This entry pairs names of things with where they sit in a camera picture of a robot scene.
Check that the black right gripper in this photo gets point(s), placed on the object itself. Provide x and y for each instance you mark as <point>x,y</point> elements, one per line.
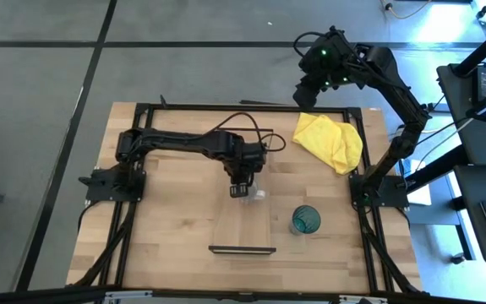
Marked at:
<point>325,57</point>

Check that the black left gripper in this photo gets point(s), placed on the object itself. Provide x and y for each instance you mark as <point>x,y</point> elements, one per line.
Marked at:
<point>244,158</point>

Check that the white mug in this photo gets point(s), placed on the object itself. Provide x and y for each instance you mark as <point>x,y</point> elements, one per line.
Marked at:
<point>259,195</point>

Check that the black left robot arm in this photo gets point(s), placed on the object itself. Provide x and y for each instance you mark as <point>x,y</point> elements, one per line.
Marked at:
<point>175,139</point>

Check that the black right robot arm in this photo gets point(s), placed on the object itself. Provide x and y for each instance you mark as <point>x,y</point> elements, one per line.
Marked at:
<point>411,110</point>

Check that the wooden shelf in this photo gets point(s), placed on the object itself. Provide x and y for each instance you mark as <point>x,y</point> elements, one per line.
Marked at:
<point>242,228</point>

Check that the yellow cloth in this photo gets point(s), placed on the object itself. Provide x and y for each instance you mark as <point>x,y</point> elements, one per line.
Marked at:
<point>323,135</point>

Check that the teal glass cup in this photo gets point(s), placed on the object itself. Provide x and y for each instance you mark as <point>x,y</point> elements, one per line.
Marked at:
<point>306,219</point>

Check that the black diagonal pole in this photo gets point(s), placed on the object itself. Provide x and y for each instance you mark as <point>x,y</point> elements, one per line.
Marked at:
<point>485,47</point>

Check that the black desk caster wheel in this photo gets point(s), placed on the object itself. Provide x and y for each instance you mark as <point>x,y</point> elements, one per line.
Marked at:
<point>458,258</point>

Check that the black metal table frame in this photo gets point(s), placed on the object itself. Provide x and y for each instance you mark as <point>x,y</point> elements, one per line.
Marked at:
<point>183,107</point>

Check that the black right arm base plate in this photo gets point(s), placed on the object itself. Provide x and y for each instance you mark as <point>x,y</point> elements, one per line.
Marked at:
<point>390,192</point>

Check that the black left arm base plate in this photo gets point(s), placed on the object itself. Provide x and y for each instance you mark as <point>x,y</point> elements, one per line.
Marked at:
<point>99,188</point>

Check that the black camera rig bar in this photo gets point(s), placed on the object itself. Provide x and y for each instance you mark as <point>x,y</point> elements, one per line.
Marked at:
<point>35,295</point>

